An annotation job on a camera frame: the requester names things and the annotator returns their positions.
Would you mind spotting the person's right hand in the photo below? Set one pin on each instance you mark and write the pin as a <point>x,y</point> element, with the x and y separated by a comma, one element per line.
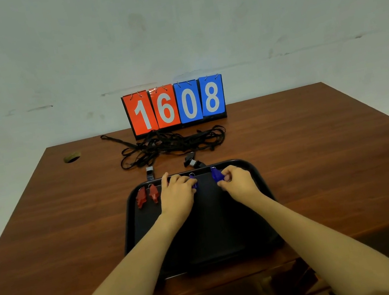
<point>240,184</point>

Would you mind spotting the person's left hand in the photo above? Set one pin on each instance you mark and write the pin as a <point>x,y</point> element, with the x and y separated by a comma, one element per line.
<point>177,197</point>

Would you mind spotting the person's right fingers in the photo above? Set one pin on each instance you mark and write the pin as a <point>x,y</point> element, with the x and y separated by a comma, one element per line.
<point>226,176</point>

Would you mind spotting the person's left middle finger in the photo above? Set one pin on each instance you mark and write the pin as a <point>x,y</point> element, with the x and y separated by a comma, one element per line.
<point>174,179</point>

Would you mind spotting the blue plastic whistle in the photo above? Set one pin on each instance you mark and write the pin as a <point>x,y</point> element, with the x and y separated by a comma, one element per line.
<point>217,174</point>
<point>194,183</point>

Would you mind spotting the person's right forearm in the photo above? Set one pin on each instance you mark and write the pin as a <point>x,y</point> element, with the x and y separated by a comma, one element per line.
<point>331,245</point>

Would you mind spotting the person's left forearm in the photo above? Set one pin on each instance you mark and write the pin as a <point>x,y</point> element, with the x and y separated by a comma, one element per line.
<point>128,284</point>

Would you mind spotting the red plastic whistle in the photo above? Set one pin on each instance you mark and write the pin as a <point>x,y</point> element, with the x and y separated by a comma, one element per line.
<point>153,193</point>
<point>140,197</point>

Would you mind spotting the black plastic tray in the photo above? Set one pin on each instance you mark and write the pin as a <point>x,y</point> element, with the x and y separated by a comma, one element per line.
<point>207,222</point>

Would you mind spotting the red and blue flip scoreboard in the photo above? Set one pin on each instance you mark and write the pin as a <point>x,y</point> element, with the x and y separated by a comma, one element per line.
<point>176,105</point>

